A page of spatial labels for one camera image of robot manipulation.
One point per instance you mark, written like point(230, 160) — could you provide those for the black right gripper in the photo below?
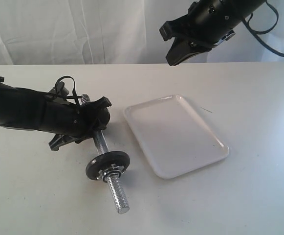
point(206, 22)

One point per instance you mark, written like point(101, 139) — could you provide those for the chrome threaded dumbbell bar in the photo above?
point(119, 197)

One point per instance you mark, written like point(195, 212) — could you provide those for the black weight plate end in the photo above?
point(99, 114)
point(105, 160)

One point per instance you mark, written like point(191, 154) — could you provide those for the white rectangular plastic tray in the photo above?
point(173, 136)

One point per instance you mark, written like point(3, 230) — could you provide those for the black weight plate near end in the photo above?
point(105, 160)

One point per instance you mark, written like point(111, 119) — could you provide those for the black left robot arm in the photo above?
point(22, 108)

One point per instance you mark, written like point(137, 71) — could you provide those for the white curtain backdrop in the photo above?
point(112, 32)

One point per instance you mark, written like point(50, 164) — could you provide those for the black weight plate far end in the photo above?
point(99, 114)

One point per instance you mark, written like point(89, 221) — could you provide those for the chrome spin-lock collar nut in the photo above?
point(113, 172)

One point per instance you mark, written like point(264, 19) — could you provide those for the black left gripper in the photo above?
point(68, 125)

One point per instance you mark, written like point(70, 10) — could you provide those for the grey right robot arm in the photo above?
point(254, 5)

